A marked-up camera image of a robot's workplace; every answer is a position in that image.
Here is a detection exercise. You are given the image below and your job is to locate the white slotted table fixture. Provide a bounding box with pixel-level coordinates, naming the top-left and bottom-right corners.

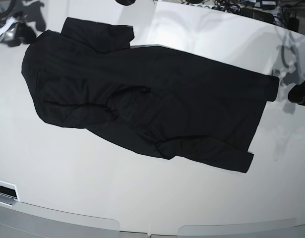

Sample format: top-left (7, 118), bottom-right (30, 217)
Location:
top-left (0, 180), bottom-right (20, 207)

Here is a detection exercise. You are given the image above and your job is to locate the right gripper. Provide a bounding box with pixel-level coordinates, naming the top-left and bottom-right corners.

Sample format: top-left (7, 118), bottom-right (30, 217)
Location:
top-left (0, 14), bottom-right (37, 47)

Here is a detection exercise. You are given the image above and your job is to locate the black t-shirt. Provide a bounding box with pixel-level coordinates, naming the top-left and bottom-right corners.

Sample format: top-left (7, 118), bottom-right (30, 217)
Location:
top-left (22, 18), bottom-right (279, 173)

